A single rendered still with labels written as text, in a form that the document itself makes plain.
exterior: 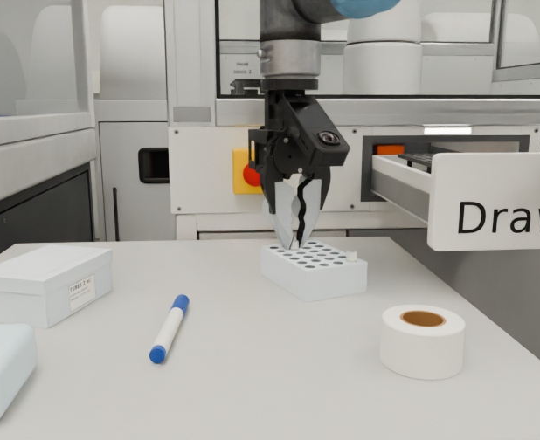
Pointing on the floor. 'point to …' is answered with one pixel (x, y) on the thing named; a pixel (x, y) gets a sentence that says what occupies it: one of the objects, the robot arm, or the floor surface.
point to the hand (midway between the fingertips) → (296, 239)
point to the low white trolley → (266, 357)
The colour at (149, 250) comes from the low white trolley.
